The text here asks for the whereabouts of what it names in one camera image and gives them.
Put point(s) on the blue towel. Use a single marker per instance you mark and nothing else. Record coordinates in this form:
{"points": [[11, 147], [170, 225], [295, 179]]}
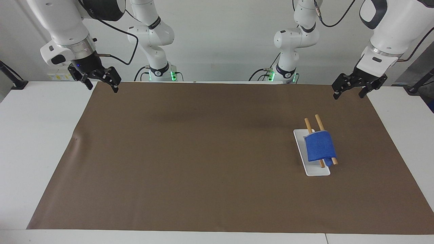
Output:
{"points": [[319, 146]]}

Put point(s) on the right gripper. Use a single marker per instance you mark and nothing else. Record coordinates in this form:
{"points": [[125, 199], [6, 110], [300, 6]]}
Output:
{"points": [[87, 63]]}

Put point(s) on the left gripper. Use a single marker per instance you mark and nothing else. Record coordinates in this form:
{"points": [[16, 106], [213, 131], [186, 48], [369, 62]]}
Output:
{"points": [[364, 78]]}

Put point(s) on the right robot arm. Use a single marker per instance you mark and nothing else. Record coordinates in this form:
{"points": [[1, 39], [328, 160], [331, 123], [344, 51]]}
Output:
{"points": [[64, 27]]}

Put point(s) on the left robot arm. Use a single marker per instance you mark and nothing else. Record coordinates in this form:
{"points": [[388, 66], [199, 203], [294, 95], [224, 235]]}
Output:
{"points": [[393, 30]]}

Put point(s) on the black stand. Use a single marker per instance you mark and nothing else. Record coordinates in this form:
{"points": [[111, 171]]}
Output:
{"points": [[15, 83], [418, 86]]}

